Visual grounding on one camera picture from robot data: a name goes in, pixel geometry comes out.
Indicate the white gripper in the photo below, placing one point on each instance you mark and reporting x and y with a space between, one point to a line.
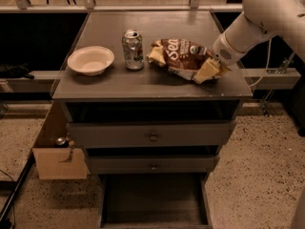
223 52

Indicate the brown chip bag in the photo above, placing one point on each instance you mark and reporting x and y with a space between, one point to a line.
179 56

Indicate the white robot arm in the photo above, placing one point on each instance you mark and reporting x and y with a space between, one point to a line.
259 180

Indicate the grey drawer cabinet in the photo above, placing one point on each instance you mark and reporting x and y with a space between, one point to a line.
149 96

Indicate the middle grey drawer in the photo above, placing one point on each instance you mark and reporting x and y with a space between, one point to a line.
150 164

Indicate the grey drawer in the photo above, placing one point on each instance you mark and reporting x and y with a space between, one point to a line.
100 135
150 164
157 201

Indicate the top grey drawer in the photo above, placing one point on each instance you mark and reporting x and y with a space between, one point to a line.
100 135

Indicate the bottom grey drawer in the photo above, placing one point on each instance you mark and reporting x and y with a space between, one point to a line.
157 201

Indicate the silver soda can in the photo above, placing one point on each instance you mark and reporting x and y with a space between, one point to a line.
132 49

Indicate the white paper bowl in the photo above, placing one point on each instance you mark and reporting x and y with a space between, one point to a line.
91 61

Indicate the dark can in box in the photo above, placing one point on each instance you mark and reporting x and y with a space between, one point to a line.
61 142

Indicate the cardboard box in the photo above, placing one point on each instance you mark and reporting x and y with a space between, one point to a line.
53 162

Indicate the black object on ledge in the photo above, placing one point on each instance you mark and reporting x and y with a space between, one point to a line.
15 71

